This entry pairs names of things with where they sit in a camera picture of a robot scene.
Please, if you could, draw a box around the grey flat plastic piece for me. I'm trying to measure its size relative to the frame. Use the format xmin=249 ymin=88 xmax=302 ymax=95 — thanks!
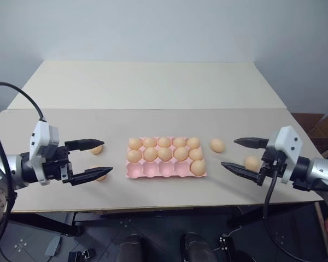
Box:
xmin=45 ymin=236 xmax=62 ymax=257

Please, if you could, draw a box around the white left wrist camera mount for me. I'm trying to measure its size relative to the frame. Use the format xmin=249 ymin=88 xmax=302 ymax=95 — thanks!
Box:
xmin=29 ymin=120 xmax=61 ymax=186

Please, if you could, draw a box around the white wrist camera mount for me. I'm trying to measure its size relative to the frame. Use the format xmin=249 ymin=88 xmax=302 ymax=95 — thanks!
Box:
xmin=267 ymin=125 xmax=304 ymax=185
xmin=29 ymin=120 xmax=61 ymax=186

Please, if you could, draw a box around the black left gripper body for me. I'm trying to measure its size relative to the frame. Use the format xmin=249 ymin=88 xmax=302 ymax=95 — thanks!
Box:
xmin=41 ymin=144 xmax=73 ymax=184

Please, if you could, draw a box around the black table frame bar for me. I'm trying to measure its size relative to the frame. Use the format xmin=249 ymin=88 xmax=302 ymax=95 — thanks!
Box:
xmin=14 ymin=210 xmax=84 ymax=237

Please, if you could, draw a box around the wooden stick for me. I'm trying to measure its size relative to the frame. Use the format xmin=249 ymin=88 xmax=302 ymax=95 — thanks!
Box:
xmin=314 ymin=201 xmax=328 ymax=259

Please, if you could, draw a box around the pink plastic egg tray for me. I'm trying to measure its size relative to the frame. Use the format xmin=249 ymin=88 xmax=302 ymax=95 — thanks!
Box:
xmin=125 ymin=136 xmax=208 ymax=180

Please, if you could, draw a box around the black box on floor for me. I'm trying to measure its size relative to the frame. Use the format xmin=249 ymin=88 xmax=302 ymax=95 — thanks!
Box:
xmin=68 ymin=248 xmax=97 ymax=262

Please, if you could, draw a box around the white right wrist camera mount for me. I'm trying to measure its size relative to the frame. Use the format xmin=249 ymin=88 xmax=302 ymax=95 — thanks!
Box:
xmin=267 ymin=125 xmax=304 ymax=185

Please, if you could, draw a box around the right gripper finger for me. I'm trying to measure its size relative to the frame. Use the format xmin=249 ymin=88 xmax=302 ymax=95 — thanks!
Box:
xmin=233 ymin=136 xmax=270 ymax=150
xmin=220 ymin=162 xmax=261 ymax=184

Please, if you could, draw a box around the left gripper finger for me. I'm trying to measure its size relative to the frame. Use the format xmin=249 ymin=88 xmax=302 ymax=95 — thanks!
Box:
xmin=62 ymin=166 xmax=114 ymax=187
xmin=64 ymin=138 xmax=106 ymax=151

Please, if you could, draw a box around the brown cardboard box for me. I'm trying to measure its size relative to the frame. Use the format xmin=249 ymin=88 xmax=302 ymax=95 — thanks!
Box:
xmin=291 ymin=112 xmax=328 ymax=159

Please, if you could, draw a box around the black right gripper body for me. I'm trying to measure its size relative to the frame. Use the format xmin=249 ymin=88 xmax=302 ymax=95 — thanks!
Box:
xmin=256 ymin=148 xmax=288 ymax=187

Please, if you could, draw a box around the dark rounded shape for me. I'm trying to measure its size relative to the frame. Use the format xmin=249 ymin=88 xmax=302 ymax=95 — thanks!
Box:
xmin=179 ymin=232 xmax=218 ymax=262
xmin=116 ymin=234 xmax=143 ymax=262

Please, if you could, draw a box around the black connector box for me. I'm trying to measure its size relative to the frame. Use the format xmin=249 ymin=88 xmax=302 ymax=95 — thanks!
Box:
xmin=218 ymin=234 xmax=233 ymax=253

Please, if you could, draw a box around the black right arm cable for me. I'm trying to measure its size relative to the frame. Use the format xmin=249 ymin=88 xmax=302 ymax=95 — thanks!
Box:
xmin=263 ymin=170 xmax=294 ymax=262

